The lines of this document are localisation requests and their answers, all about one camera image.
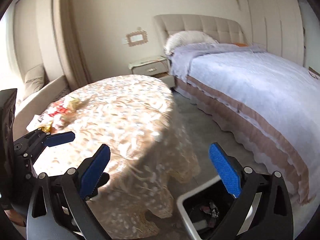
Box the crumpled cream paper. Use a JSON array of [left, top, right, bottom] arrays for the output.
[[62, 96, 84, 112]]

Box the beige bedside table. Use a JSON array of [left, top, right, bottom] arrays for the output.
[[128, 56, 176, 88]]

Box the white fluffy pillow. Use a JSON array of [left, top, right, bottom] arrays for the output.
[[164, 30, 219, 55]]

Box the beige drape curtain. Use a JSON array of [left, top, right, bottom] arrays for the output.
[[52, 0, 92, 90]]

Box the beige window seat cushion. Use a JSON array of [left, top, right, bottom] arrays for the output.
[[13, 76, 71, 140]]

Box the white trash bin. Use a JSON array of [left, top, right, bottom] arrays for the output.
[[177, 176, 235, 239]]

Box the beige throw pillow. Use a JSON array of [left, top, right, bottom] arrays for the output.
[[23, 64, 45, 100]]

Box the beige wardrobe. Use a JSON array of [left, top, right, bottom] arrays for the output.
[[248, 0, 304, 66]]

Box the yellow snack wrapper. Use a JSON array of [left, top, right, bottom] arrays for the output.
[[39, 121, 53, 133]]

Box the beige tufted headboard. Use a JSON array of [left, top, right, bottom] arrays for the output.
[[153, 14, 249, 46]]

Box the gold embroidered tablecloth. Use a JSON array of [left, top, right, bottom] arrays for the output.
[[34, 75, 200, 239]]

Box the red orange snack packet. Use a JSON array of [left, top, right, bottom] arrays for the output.
[[48, 105, 68, 117]]

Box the framed wall switch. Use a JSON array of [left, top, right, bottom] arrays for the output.
[[126, 30, 148, 47]]

